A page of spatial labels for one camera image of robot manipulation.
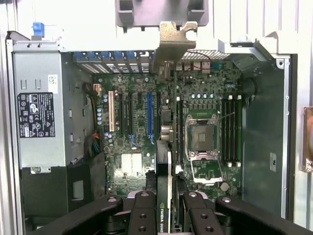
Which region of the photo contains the green motherboard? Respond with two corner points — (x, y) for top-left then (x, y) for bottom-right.
(94, 62), (244, 196)

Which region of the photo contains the grey plastic parts rack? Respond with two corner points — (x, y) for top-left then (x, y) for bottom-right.
(114, 0), (210, 32)

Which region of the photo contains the grey power supply unit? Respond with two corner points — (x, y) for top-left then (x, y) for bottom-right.
(12, 40), (68, 169)

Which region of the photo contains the black plastic shroud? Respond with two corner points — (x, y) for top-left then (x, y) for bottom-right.
(21, 153), (106, 218)

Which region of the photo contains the silver chipset heatsink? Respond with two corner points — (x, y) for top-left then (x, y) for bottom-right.
(121, 153), (143, 174)

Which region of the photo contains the blue case latch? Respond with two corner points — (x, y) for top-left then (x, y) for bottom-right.
(31, 22), (46, 39)

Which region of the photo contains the metal socket cover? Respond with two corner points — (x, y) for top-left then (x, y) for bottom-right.
(189, 159), (224, 184)

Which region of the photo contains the blue expansion slot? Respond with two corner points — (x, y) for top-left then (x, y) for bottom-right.
(146, 92), (154, 142)

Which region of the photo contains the white expansion slot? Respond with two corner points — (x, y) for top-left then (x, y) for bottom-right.
(108, 90), (115, 132)

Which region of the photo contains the CPU socket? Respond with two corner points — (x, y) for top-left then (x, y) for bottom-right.
(184, 114), (220, 161)

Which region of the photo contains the open dark grey PC case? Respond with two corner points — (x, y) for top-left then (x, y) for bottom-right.
(4, 29), (299, 235)

